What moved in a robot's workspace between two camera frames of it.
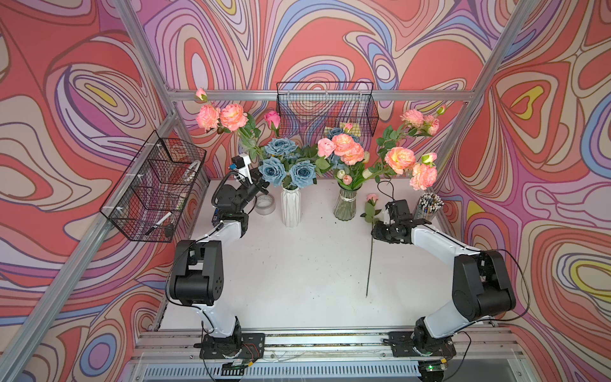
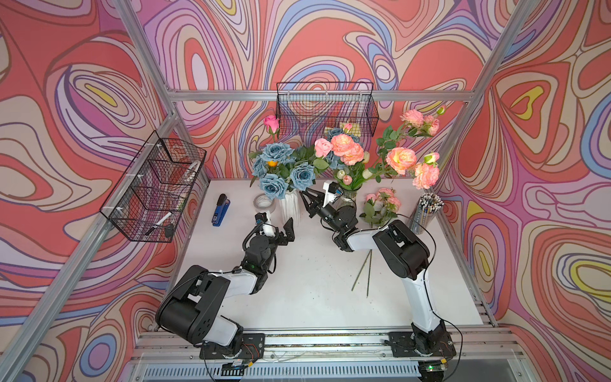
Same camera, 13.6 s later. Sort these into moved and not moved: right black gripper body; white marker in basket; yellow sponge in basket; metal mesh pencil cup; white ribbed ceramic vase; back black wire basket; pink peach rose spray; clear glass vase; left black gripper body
Moved: pink peach rose spray; right black gripper body; left black gripper body
Not moved: clear glass vase; metal mesh pencil cup; back black wire basket; white marker in basket; yellow sponge in basket; white ribbed ceramic vase
